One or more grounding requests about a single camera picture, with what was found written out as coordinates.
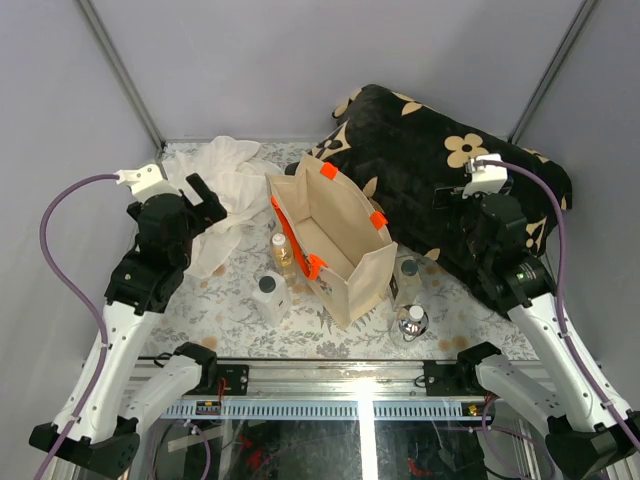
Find clear square bottle black cap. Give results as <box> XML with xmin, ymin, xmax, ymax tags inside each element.
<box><xmin>389</xmin><ymin>255</ymin><xmax>422</xmax><ymax>308</ymax></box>

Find clear bottle yellow liquid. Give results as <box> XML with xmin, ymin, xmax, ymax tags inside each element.
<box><xmin>271</xmin><ymin>233</ymin><xmax>297</xmax><ymax>287</ymax></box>

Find white bottle black cap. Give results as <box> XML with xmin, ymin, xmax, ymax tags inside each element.
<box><xmin>252</xmin><ymin>271</ymin><xmax>291</xmax><ymax>327</ymax></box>

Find beige canvas bag orange handles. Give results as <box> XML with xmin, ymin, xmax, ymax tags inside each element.
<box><xmin>266</xmin><ymin>154</ymin><xmax>397</xmax><ymax>330</ymax></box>

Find round silver bottle white cap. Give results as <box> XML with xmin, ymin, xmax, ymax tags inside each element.
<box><xmin>397</xmin><ymin>304</ymin><xmax>429</xmax><ymax>343</ymax></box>

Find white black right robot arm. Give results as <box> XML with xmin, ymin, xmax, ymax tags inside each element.
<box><xmin>424</xmin><ymin>193</ymin><xmax>639</xmax><ymax>479</ymax></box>

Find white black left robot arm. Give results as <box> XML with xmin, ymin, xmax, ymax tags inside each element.
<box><xmin>29</xmin><ymin>164</ymin><xmax>227</xmax><ymax>479</ymax></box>

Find white crumpled cloth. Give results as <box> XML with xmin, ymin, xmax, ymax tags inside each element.
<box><xmin>163</xmin><ymin>136</ymin><xmax>282</xmax><ymax>279</ymax></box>

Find black floral plush blanket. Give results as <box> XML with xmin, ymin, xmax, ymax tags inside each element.
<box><xmin>309</xmin><ymin>84</ymin><xmax>573</xmax><ymax>315</ymax></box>

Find floral patterned tablecloth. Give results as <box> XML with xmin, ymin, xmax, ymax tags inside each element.
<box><xmin>142</xmin><ymin>211</ymin><xmax>536</xmax><ymax>360</ymax></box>

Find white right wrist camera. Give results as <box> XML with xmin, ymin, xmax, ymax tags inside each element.
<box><xmin>462</xmin><ymin>153</ymin><xmax>508</xmax><ymax>199</ymax></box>

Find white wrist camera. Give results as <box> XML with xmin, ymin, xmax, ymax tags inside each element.
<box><xmin>115</xmin><ymin>163</ymin><xmax>180</xmax><ymax>203</ymax></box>
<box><xmin>462</xmin><ymin>153</ymin><xmax>508</xmax><ymax>199</ymax></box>

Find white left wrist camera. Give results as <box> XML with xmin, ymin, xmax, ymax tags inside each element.
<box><xmin>115</xmin><ymin>163</ymin><xmax>180</xmax><ymax>203</ymax></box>

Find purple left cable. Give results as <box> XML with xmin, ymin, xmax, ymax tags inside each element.
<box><xmin>32</xmin><ymin>173</ymin><xmax>124</xmax><ymax>480</ymax></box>

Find purple cable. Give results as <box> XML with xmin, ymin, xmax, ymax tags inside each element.
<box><xmin>32</xmin><ymin>173</ymin><xmax>124</xmax><ymax>480</ymax></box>
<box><xmin>479</xmin><ymin>159</ymin><xmax>640</xmax><ymax>480</ymax></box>

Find aluminium frame rail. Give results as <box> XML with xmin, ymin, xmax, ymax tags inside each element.
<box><xmin>119</xmin><ymin>355</ymin><xmax>604</xmax><ymax>421</ymax></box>

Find left aluminium corner post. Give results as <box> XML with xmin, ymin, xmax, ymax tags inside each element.
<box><xmin>73</xmin><ymin>0</ymin><xmax>166</xmax><ymax>155</ymax></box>

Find aluminium corner post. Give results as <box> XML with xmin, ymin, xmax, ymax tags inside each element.
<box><xmin>507</xmin><ymin>0</ymin><xmax>601</xmax><ymax>144</ymax></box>
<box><xmin>73</xmin><ymin>0</ymin><xmax>166</xmax><ymax>155</ymax></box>

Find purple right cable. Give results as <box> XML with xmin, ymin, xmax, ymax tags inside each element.
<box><xmin>479</xmin><ymin>159</ymin><xmax>640</xmax><ymax>480</ymax></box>

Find right aluminium corner post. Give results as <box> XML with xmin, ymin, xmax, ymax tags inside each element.
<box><xmin>507</xmin><ymin>0</ymin><xmax>601</xmax><ymax>144</ymax></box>

